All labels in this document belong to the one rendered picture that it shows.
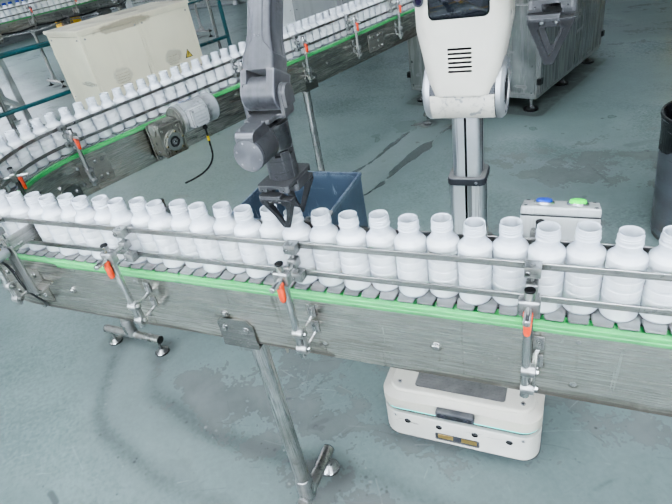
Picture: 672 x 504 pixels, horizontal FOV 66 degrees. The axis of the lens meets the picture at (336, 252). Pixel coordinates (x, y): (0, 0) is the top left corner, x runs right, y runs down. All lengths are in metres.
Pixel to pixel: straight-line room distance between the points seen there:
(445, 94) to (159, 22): 4.02
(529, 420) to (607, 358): 0.82
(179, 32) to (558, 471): 4.59
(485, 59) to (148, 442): 1.86
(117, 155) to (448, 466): 1.81
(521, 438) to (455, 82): 1.11
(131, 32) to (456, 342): 4.41
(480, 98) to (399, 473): 1.26
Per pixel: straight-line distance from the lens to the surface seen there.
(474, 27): 1.40
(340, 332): 1.12
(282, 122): 0.95
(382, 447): 2.03
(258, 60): 0.94
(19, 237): 1.58
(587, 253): 0.93
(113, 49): 4.99
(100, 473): 2.36
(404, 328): 1.05
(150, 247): 1.32
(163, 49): 5.22
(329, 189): 1.73
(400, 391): 1.86
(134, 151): 2.49
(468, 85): 1.43
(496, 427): 1.84
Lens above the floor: 1.65
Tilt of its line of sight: 33 degrees down
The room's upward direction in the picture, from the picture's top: 11 degrees counter-clockwise
